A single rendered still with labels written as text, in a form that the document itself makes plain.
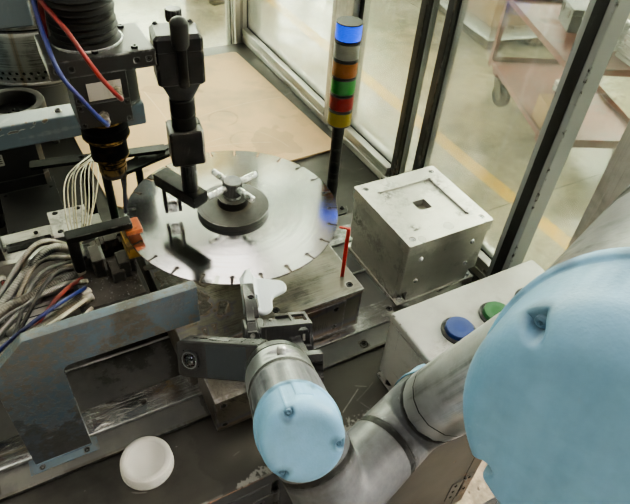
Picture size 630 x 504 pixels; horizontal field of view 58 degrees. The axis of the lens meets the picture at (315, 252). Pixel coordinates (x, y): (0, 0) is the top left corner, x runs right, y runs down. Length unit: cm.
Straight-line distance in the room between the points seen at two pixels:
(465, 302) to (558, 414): 67
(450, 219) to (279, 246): 33
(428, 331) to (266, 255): 25
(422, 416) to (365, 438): 6
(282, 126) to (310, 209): 62
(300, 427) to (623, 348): 33
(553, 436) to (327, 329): 75
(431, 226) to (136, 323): 52
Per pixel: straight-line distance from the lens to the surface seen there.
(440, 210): 104
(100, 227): 86
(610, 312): 21
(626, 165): 88
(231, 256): 83
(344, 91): 105
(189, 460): 87
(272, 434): 50
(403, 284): 101
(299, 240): 86
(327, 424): 50
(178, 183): 84
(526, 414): 24
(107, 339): 74
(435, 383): 55
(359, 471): 57
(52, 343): 72
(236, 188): 87
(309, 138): 146
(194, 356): 69
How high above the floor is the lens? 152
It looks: 43 degrees down
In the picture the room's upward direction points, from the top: 5 degrees clockwise
